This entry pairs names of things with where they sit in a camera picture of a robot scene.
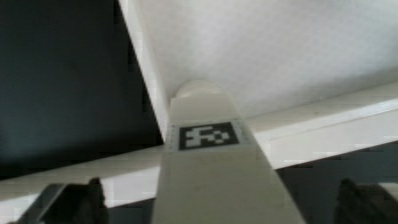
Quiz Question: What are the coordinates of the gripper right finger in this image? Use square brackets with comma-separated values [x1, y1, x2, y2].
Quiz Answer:
[334, 179, 398, 224]

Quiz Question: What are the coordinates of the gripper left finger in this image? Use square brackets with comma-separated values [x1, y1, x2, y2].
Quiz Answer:
[15, 178, 109, 224]

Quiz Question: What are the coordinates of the white desk leg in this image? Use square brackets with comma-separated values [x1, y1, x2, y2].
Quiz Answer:
[151, 80, 306, 224]

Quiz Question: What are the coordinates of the white desk top tray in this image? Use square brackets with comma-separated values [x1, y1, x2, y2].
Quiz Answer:
[119, 0, 398, 130]

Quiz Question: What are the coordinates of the white U-shaped fence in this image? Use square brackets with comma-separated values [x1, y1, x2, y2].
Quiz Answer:
[0, 96, 398, 221]

